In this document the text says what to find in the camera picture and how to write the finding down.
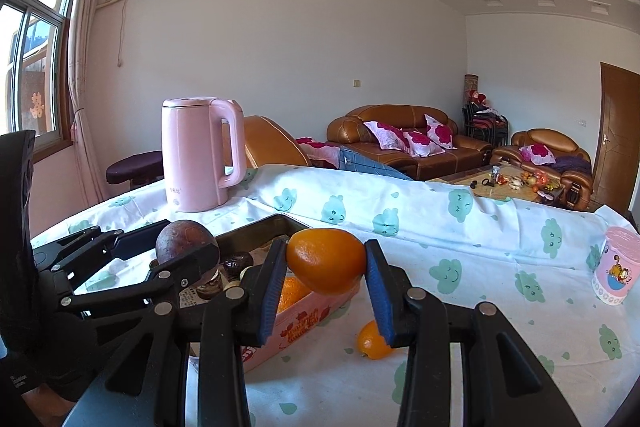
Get large orange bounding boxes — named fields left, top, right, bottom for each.
left=276, top=276, right=313, bottom=314

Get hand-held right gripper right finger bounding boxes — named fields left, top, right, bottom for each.
left=364, top=239, right=583, bottom=427

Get long brown leather sofa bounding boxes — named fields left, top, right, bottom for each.
left=326, top=104, right=493, bottom=182

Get wooden coffee table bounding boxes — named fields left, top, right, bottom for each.
left=427, top=164, right=576, bottom=208

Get purple blanket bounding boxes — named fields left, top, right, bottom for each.
left=552, top=155, right=591, bottom=175

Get pink electric kettle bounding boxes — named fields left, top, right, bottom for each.
left=161, top=97, right=247, bottom=212

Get window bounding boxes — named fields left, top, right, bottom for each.
left=0, top=0, right=78, bottom=148

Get air conditioner pipe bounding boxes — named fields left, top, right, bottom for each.
left=96, top=0, right=127, bottom=68

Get large purple passion fruit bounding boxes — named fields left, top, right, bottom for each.
left=155, top=219, right=221, bottom=280

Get floral pink cushion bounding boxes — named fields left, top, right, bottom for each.
left=295, top=137, right=343, bottom=170

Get brown wooden door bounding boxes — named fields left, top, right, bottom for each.
left=599, top=62, right=640, bottom=212

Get brown leather armchair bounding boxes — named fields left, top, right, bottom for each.
left=492, top=128, right=593, bottom=210

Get purple padded stool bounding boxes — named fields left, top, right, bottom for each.
left=106, top=151, right=166, bottom=192

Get white cloud-print tablecloth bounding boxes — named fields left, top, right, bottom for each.
left=30, top=164, right=640, bottom=427

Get dark wrinkled date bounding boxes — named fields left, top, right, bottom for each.
left=222, top=252, right=255, bottom=280

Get brown leather chair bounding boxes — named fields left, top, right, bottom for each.
left=222, top=116, right=313, bottom=170

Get pale pink curtain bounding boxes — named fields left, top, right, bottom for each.
left=67, top=0, right=116, bottom=202

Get small orange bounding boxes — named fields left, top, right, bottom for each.
left=356, top=320, right=396, bottom=360

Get floral pink pillow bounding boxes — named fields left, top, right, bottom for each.
left=425, top=113, right=456, bottom=150
left=520, top=144, right=556, bottom=165
left=402, top=131, right=446, bottom=158
left=363, top=121, right=408, bottom=152

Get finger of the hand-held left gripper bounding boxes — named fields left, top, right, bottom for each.
left=59, top=243, right=223, bottom=314
left=31, top=218, right=174, bottom=294

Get paper leaflet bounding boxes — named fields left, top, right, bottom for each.
left=177, top=287, right=206, bottom=308

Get purple sugarcane piece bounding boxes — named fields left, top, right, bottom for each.
left=195, top=269, right=226, bottom=300

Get pink cartoon mug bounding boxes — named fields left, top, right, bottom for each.
left=591, top=227, right=640, bottom=306

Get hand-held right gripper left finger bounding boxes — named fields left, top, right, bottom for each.
left=62, top=239, right=288, bottom=427

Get medium orange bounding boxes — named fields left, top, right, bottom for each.
left=286, top=228, right=368, bottom=295

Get blue plaid cloth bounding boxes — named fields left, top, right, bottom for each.
left=339, top=146, right=416, bottom=182

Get stacked dark chairs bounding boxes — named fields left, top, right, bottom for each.
left=462, top=103, right=510, bottom=146

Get pink tin box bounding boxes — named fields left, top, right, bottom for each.
left=150, top=213, right=362, bottom=374

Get tall patterned vase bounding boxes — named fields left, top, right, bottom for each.
left=464, top=74, right=481, bottom=108

